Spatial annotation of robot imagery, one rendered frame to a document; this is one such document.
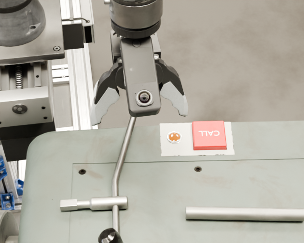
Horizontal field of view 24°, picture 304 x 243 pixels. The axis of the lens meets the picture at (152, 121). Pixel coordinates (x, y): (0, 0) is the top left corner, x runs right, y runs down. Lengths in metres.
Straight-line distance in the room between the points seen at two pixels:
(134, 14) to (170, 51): 2.25
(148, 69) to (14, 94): 0.64
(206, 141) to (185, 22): 2.08
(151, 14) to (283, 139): 0.46
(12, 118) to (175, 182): 0.51
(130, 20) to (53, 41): 0.67
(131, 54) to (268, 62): 2.23
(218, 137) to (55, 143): 0.30
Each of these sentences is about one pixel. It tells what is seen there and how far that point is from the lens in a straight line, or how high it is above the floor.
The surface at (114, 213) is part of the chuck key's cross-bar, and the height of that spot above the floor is 1.27.
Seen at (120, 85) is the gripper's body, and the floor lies 1.51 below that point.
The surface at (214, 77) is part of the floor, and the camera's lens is 3.10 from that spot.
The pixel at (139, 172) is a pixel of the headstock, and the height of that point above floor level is 1.25.
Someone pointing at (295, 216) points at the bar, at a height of 1.27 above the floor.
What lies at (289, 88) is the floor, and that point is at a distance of 3.10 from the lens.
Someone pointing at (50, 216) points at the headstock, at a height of 1.25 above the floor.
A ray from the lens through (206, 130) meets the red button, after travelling 1.30.
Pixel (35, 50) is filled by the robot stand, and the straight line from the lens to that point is 1.60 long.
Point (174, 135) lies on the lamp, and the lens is 1.30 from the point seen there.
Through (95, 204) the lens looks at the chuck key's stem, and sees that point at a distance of 1.20.
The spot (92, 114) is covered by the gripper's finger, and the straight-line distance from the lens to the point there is 1.09.
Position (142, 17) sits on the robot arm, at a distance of 0.96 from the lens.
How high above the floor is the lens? 2.29
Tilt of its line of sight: 51 degrees down
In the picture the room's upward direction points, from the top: straight up
